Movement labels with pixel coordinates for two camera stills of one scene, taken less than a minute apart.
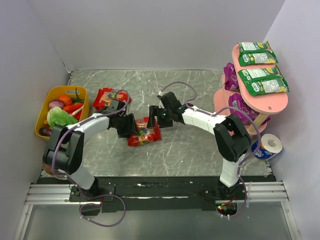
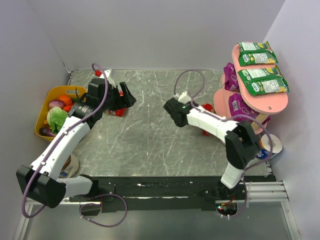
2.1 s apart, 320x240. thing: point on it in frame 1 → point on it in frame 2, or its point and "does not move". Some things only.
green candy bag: x=252 y=53 does not move
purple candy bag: x=231 y=79 does not move
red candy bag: x=145 y=135 → x=209 y=107
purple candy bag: x=235 y=100 does not move
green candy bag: x=264 y=81 does not move
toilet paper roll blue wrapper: x=270 y=145 does not move
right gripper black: x=157 y=115 → x=170 y=107
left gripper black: x=130 y=125 → x=120 y=97
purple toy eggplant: x=45 y=131 does not move
